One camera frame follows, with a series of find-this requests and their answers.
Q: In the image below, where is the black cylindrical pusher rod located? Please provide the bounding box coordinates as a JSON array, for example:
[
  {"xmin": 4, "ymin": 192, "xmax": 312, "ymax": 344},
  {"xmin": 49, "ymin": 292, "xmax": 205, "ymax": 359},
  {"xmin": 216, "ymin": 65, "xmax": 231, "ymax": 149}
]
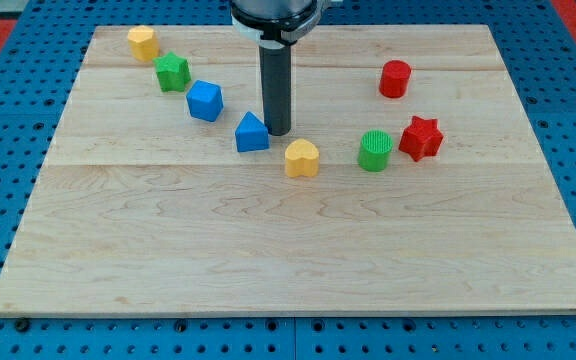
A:
[{"xmin": 259, "ymin": 47, "xmax": 292, "ymax": 136}]

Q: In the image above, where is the yellow heart block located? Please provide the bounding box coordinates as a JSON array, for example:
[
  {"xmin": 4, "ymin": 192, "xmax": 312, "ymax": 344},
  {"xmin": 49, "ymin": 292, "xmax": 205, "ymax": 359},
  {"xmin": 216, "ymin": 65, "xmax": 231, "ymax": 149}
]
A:
[{"xmin": 284, "ymin": 138, "xmax": 320, "ymax": 178}]

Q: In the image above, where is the blue triangle block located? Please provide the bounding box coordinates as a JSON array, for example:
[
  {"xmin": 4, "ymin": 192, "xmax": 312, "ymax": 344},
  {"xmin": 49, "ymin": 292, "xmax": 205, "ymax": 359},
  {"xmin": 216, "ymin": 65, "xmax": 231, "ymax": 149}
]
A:
[{"xmin": 235, "ymin": 112, "xmax": 270, "ymax": 152}]

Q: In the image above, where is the blue cube block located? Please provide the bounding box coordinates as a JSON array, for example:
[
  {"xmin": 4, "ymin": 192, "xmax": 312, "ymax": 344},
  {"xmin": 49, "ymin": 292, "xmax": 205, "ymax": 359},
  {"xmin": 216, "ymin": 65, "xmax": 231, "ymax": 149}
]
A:
[{"xmin": 186, "ymin": 80, "xmax": 224, "ymax": 122}]

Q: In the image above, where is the green star block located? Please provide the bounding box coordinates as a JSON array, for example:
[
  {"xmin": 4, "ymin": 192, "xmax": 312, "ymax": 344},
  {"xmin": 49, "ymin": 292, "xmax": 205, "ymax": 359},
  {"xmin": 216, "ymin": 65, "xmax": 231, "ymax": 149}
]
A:
[{"xmin": 153, "ymin": 52, "xmax": 191, "ymax": 92}]

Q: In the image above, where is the red cylinder block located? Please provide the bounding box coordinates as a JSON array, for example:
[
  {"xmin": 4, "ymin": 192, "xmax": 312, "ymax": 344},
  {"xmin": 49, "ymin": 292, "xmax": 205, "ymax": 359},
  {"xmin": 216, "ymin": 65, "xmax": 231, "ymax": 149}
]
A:
[{"xmin": 379, "ymin": 60, "xmax": 412, "ymax": 98}]

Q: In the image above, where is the green cylinder block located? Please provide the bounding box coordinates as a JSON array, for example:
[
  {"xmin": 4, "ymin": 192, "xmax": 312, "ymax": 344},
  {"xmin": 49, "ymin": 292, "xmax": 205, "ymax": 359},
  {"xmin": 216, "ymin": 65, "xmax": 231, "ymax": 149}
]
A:
[{"xmin": 357, "ymin": 129, "xmax": 393, "ymax": 172}]

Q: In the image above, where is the yellow pentagon block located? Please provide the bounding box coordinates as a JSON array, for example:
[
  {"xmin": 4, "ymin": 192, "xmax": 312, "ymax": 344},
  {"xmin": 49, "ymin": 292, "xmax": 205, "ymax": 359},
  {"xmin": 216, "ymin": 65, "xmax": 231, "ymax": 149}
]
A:
[{"xmin": 127, "ymin": 25, "xmax": 160, "ymax": 62}]

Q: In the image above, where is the red star block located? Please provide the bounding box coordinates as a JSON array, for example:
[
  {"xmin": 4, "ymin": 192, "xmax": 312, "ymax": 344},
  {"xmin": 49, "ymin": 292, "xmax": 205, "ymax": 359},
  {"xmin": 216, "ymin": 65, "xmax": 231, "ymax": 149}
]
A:
[{"xmin": 398, "ymin": 115, "xmax": 444, "ymax": 162}]

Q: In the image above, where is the wooden board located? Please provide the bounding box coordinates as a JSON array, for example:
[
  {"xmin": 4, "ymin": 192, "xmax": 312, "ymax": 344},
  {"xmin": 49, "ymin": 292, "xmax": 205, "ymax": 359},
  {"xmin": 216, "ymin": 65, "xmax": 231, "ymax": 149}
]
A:
[{"xmin": 0, "ymin": 25, "xmax": 576, "ymax": 318}]

